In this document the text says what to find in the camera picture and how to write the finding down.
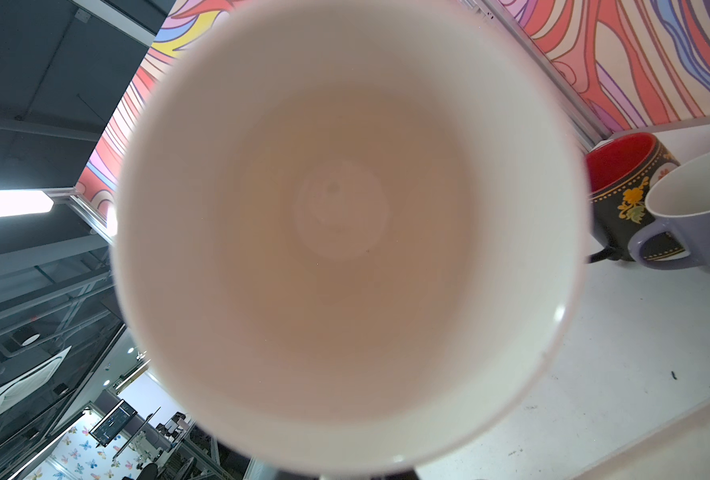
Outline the white mug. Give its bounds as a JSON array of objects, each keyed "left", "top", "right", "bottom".
[{"left": 111, "top": 1, "right": 591, "bottom": 477}]

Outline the black mug red inside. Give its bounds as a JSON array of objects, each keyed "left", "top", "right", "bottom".
[{"left": 585, "top": 132, "right": 680, "bottom": 263}]

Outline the purple mug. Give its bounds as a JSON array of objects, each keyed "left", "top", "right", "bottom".
[{"left": 628, "top": 152, "right": 710, "bottom": 270}]

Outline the beige serving tray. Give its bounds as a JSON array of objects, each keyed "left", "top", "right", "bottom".
[{"left": 578, "top": 399, "right": 710, "bottom": 479}]

